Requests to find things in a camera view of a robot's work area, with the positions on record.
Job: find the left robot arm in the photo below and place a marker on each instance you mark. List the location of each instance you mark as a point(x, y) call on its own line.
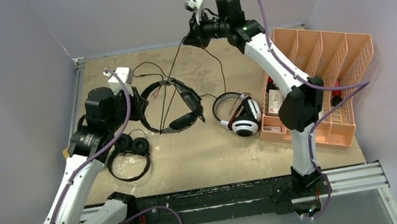
point(87, 155)

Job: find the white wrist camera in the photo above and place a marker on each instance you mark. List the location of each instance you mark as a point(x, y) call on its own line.
point(196, 7)
point(124, 78)

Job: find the white box in front tray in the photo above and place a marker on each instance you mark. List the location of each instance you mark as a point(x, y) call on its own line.
point(272, 129)

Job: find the large white staples box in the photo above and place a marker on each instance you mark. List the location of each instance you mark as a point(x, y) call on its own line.
point(274, 101)

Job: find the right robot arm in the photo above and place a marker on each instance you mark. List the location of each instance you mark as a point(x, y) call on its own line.
point(303, 96)

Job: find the black over-ear headphones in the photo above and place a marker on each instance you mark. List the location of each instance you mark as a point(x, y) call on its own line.
point(126, 145)

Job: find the white and black headphones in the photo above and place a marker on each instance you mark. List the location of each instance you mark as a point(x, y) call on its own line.
point(245, 120)

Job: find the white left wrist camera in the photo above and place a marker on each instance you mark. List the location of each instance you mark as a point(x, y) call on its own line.
point(124, 78)

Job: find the black headband headset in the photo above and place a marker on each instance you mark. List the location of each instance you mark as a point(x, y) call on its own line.
point(181, 106)

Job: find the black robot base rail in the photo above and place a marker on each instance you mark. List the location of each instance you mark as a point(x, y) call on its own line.
point(279, 195)

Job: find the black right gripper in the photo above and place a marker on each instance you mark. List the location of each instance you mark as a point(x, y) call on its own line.
point(197, 37)

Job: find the peach plastic file organizer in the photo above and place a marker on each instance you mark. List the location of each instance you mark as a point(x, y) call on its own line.
point(340, 59)

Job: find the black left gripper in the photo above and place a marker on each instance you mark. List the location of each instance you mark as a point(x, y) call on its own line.
point(138, 104)

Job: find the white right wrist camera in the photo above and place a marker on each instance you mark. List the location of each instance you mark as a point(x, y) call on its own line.
point(196, 7)

